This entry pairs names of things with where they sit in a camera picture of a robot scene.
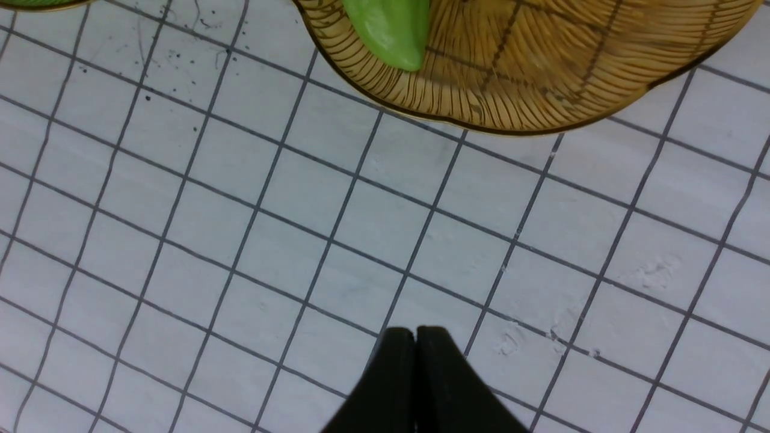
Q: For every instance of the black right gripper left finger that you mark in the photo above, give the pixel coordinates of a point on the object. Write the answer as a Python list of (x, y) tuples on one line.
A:
[(382, 399)]

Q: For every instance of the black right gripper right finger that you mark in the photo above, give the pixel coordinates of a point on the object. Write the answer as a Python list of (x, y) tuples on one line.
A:
[(449, 395)]

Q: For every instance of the green bitter gourd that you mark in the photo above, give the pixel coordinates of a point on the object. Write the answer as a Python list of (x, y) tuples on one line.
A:
[(396, 32)]

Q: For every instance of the white grid table mat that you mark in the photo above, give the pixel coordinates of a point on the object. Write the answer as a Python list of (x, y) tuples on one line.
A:
[(204, 229)]

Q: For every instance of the amber glass plate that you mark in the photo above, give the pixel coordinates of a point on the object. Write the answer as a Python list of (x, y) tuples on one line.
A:
[(531, 67)]

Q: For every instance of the green glass plate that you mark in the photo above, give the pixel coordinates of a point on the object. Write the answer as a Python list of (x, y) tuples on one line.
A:
[(40, 5)]

